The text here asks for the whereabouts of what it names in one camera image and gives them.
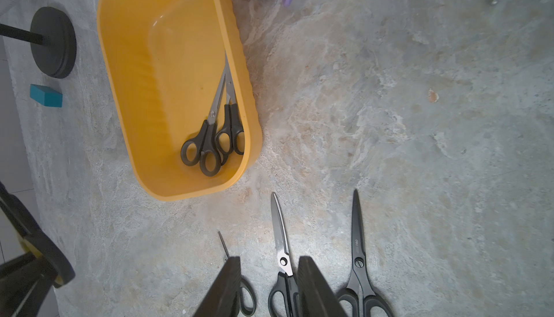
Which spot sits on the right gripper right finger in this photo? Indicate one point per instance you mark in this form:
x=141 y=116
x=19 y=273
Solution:
x=316 y=297

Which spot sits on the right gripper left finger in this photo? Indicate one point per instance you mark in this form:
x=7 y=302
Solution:
x=222 y=299

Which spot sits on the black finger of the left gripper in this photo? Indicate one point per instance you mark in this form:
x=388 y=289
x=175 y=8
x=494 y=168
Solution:
x=27 y=279

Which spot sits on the small black scissors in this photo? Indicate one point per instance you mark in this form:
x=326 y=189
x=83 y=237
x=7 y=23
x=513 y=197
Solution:
x=246 y=298

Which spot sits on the silver blade black scissors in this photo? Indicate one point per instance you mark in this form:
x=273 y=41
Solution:
x=286 y=283

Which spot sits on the all black scissors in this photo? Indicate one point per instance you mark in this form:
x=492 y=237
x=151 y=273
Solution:
x=359 y=292

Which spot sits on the yellow plastic storage box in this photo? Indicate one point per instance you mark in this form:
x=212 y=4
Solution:
x=164 y=60

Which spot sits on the teal eraser block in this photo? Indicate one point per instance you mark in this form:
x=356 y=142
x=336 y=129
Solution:
x=46 y=96

